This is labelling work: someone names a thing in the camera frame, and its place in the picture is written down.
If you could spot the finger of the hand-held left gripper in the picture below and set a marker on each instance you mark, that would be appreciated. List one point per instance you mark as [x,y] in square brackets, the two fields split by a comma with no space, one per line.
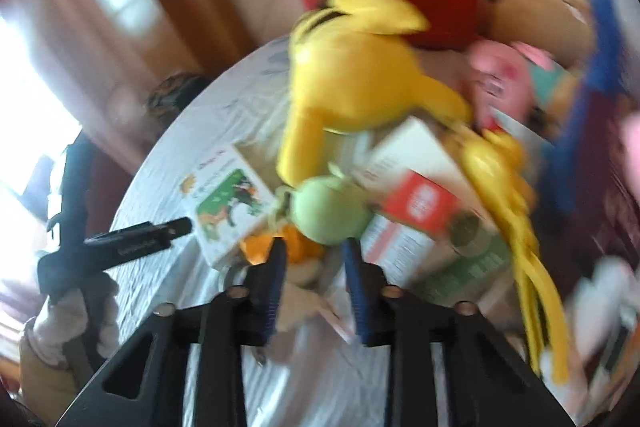
[135,243]

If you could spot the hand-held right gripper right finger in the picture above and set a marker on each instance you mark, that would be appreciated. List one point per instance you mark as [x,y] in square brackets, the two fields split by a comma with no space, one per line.
[358,294]

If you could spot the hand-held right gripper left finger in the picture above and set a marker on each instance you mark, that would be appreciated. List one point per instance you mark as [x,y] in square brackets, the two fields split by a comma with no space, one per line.
[272,292]

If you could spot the green round toy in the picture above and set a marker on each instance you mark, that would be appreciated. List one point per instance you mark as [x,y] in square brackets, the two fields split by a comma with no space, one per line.
[325,209]

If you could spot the person's left forearm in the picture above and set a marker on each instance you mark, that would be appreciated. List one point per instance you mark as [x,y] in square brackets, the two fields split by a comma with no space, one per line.
[45,387]

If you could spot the white round desktop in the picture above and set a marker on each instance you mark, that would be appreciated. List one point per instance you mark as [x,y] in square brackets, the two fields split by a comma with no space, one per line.
[165,157]

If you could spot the person's left hand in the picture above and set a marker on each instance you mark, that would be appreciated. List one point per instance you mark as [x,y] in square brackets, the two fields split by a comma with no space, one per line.
[54,332]

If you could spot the beige plush toy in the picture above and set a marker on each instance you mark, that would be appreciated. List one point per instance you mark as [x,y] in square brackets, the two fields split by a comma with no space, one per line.
[300,302]

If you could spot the orange toy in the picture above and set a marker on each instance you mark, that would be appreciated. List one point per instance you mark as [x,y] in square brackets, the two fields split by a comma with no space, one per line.
[300,249]

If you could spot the red and white box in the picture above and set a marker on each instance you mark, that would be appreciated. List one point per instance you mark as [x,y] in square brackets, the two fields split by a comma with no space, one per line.
[415,217]

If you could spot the white box with animal print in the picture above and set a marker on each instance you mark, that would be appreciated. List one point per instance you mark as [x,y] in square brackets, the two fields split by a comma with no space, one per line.
[225,202]

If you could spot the green box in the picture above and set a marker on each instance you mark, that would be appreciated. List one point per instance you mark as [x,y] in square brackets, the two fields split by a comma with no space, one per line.
[460,267]

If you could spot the dark patterned object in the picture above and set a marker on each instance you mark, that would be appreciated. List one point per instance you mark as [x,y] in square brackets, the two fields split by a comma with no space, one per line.
[175,93]

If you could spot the yellow plastic toy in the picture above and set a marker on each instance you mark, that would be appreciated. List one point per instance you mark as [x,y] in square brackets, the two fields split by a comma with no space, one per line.
[510,207]

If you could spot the yellow plush toy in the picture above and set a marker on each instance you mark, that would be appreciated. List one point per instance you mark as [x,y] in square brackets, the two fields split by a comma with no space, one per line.
[350,77]

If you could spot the white plush toy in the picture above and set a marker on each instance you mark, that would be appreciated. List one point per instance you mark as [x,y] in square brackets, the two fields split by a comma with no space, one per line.
[600,302]

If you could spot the pink plush toy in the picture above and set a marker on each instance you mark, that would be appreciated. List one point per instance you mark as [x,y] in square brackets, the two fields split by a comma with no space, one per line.
[500,77]

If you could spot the blue fabric item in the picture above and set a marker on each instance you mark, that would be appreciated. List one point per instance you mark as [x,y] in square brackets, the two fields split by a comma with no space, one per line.
[595,72]

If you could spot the brown plush toy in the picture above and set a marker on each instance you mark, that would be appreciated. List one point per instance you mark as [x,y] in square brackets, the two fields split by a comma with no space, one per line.
[540,19]

